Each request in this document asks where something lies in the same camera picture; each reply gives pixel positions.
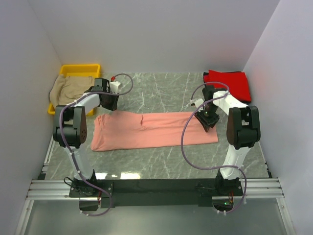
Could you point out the red folded t shirt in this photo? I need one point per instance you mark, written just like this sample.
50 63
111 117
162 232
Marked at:
236 81

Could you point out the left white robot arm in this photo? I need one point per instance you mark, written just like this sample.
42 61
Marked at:
70 131

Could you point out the black base bar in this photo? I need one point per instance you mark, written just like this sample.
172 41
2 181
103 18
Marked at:
157 192

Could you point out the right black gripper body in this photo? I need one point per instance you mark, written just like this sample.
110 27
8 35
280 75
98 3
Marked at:
208 114

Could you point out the yellow plastic bin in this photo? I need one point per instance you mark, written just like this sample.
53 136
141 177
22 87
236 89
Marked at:
83 70

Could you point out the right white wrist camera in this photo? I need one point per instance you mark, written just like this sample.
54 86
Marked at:
197 103

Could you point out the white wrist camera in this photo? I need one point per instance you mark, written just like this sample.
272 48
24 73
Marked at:
115 87
197 103

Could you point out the beige t shirt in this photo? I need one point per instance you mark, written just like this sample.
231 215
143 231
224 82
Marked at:
67 89

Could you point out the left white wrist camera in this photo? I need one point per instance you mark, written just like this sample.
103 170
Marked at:
115 87

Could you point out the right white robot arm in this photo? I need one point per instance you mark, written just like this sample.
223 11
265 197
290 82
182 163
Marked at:
242 132

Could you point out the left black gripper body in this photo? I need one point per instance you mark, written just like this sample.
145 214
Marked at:
110 101

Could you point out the aluminium rail frame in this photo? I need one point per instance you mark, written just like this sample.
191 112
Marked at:
258 188

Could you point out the pink t shirt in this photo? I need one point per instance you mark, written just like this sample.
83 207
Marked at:
126 130

